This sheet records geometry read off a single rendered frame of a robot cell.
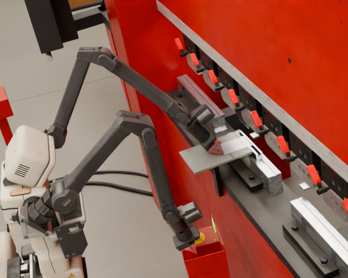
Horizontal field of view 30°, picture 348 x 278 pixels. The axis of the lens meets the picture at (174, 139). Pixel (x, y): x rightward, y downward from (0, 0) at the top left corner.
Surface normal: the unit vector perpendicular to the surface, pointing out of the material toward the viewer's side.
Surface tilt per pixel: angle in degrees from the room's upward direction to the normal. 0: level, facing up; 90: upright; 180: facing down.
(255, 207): 0
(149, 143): 92
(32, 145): 43
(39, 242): 90
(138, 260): 0
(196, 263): 90
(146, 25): 90
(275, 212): 0
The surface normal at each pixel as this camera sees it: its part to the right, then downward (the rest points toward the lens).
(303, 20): -0.92, 0.33
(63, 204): 0.23, 0.53
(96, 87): -0.18, -0.83
